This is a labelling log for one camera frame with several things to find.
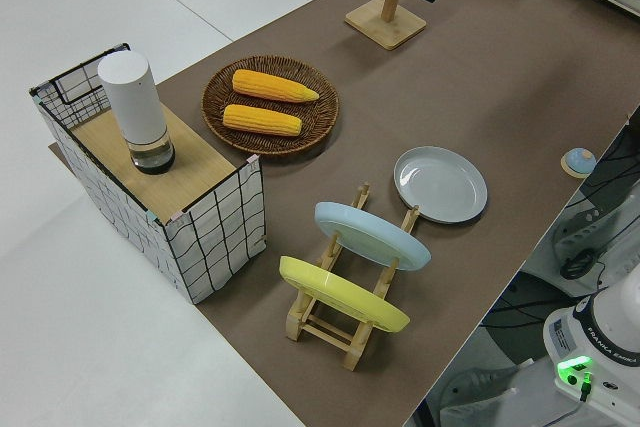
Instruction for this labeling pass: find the white power strip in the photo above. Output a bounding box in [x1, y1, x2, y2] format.
[551, 200, 622, 269]

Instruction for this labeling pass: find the blue knob on wooden base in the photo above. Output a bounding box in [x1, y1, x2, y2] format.
[560, 146, 597, 179]

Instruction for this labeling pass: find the gray plate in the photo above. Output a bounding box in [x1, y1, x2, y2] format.
[393, 146, 489, 225]

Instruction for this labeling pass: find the wooden plate rack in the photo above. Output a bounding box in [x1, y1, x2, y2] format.
[285, 182, 422, 373]

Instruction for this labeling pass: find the yellow plate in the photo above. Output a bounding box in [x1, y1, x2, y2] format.
[278, 255, 412, 335]

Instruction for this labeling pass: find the wooden mug tree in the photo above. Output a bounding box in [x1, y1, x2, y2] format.
[343, 0, 428, 52]

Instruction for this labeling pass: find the yellow corn cob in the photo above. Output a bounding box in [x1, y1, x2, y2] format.
[231, 68, 321, 104]
[222, 103, 304, 138]

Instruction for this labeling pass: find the light blue plate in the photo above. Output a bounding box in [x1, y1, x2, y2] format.
[314, 201, 432, 271]

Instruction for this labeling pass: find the wire and wood shelf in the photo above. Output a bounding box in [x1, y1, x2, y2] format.
[29, 42, 267, 306]

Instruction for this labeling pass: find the round wicker basket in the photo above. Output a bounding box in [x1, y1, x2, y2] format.
[201, 55, 341, 158]

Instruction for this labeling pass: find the brown table mat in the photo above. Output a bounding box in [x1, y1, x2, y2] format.
[47, 0, 640, 427]

